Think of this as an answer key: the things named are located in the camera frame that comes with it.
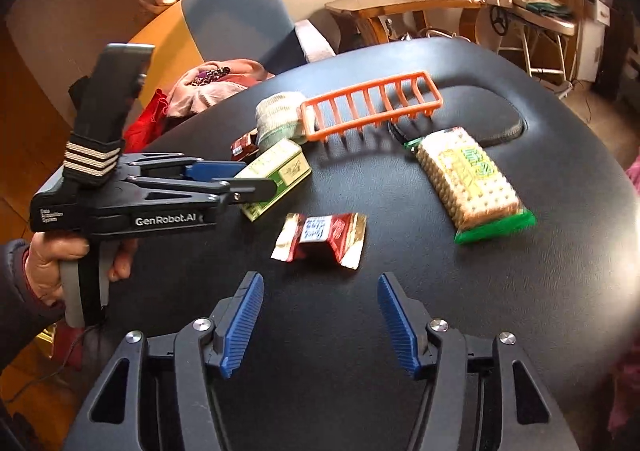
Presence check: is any green and cream small box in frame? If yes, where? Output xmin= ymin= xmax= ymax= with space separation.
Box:
xmin=235 ymin=139 xmax=312 ymax=222

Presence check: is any beige knitted cloth bundle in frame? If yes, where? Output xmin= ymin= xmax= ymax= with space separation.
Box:
xmin=255 ymin=92 xmax=306 ymax=151

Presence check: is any red gold candy wrapper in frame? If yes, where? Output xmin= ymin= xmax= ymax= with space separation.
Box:
xmin=271 ymin=213 xmax=368 ymax=270

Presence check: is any green cracker package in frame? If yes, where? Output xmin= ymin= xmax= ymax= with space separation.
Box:
xmin=405 ymin=127 xmax=537 ymax=245

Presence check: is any orange plastic rack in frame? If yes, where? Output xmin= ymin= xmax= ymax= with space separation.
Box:
xmin=299 ymin=71 xmax=444 ymax=142

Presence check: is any dark forearm sleeve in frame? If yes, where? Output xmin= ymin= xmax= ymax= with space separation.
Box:
xmin=0 ymin=239 xmax=64 ymax=369

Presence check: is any wooden chair with clutter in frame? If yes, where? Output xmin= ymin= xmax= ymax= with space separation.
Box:
xmin=489 ymin=0 xmax=584 ymax=85

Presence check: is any person's left hand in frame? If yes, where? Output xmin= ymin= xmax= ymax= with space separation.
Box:
xmin=24 ymin=230 xmax=140 ymax=307

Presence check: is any small dark red packet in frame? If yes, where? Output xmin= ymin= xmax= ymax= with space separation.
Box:
xmin=230 ymin=128 xmax=259 ymax=162

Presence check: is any red garment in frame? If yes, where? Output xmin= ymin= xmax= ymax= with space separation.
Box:
xmin=124 ymin=89 xmax=168 ymax=153

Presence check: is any pink garment on chair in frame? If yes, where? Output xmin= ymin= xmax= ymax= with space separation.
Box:
xmin=167 ymin=59 xmax=273 ymax=119

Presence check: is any blue grey armchair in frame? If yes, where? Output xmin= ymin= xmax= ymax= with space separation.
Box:
xmin=131 ymin=0 xmax=335 ymax=106

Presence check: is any wooden side table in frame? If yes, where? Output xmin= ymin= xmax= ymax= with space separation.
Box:
xmin=324 ymin=0 xmax=486 ymax=46

